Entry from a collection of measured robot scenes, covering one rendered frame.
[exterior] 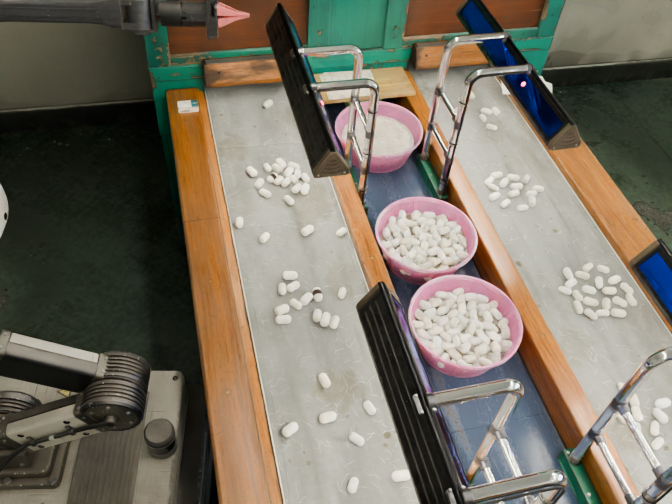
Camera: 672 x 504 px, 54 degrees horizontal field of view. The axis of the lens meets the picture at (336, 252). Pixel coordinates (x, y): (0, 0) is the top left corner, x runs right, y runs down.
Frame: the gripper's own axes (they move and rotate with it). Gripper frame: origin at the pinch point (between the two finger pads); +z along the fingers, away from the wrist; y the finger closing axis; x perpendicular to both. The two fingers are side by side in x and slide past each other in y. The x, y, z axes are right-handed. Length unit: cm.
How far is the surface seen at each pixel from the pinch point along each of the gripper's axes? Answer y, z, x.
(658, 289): 36, 77, 67
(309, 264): 56, 14, 22
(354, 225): 50, 27, 13
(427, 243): 53, 46, 16
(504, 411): 47, 42, 86
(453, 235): 52, 53, 14
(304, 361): 65, 12, 48
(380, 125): 37, 40, -31
